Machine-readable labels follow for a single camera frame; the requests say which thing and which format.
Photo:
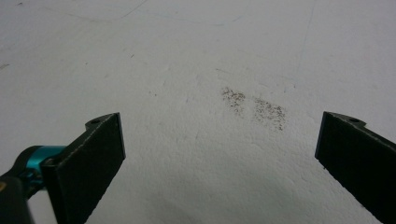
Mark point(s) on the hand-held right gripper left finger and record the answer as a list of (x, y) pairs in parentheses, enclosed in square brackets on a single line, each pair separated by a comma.
[(84, 165)]

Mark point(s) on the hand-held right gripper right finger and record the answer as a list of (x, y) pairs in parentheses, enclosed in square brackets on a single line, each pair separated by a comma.
[(361, 161)]

